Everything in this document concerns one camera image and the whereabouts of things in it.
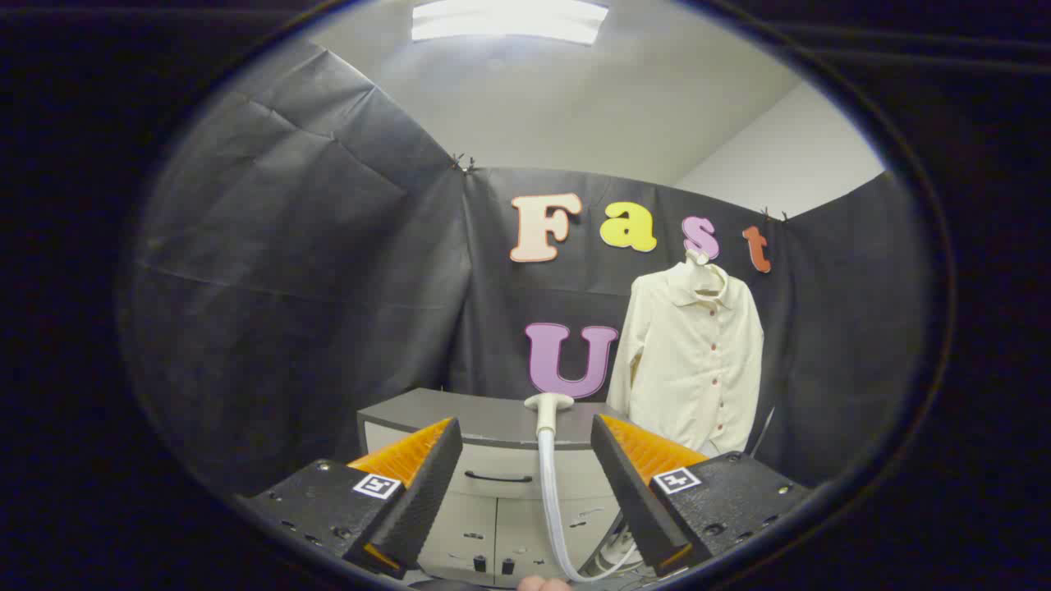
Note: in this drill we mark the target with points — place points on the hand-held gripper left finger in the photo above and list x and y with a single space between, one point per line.
427 484

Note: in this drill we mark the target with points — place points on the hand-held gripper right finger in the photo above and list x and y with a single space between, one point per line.
628 484

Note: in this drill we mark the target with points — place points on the cream button-up shirt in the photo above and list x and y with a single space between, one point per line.
690 361

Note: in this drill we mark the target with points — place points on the white clothes hanger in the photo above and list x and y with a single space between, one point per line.
698 261

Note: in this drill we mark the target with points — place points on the grey cabinet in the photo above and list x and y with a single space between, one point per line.
501 427

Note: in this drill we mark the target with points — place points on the black backdrop cloth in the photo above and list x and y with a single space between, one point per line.
312 287

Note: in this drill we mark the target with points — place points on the pair of black clips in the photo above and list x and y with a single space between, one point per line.
773 215
461 163

